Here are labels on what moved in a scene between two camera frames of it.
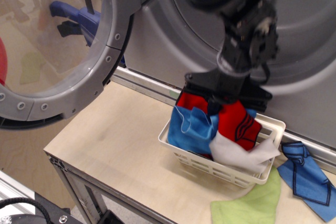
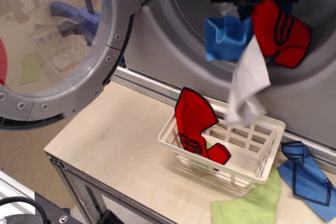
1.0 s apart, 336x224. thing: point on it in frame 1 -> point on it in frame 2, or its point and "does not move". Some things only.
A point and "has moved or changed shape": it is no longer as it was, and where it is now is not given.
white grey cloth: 226,151 has moved or changed shape
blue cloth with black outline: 303,173 does not move
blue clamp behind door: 89,23 does not move
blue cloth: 190,129 -> 227,35
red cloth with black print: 235,125 -> 282,37
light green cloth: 259,206 does not move
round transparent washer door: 62,36 does not move
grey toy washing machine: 170,35 does not move
